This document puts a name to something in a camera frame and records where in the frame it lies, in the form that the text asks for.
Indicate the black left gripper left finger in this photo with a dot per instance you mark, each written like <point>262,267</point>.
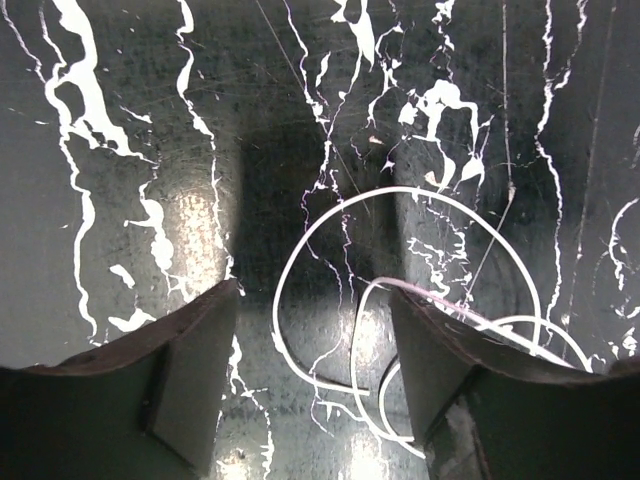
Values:
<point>144,406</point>

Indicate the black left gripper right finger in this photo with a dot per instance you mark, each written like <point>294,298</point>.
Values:
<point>482,409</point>

